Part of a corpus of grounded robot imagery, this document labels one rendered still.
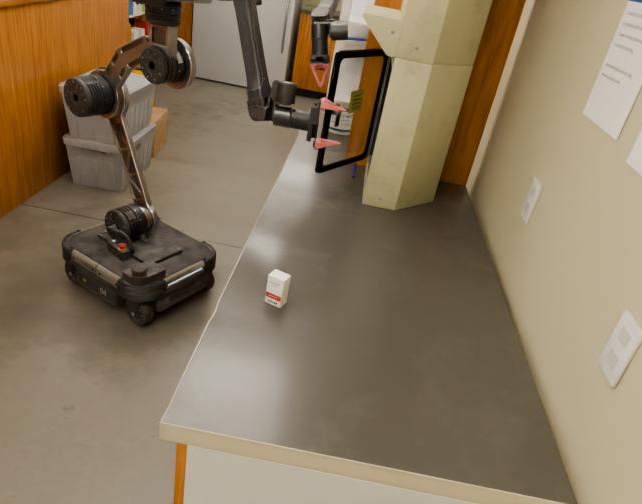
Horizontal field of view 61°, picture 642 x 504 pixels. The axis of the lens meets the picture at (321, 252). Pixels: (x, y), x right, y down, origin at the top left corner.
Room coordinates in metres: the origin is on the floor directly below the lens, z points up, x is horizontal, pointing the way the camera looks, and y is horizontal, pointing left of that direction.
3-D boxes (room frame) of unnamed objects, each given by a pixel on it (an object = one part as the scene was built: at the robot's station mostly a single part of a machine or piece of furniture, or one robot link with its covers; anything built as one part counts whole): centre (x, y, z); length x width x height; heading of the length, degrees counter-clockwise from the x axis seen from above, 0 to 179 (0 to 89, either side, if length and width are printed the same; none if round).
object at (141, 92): (3.49, 1.55, 0.49); 0.60 x 0.42 x 0.33; 179
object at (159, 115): (4.10, 1.59, 0.14); 0.41 x 0.32 x 0.28; 6
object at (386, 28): (1.81, -0.05, 1.46); 0.32 x 0.12 x 0.10; 179
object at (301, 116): (1.56, 0.12, 1.20); 0.07 x 0.07 x 0.10; 89
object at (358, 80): (1.84, -0.01, 1.19); 0.30 x 0.01 x 0.40; 147
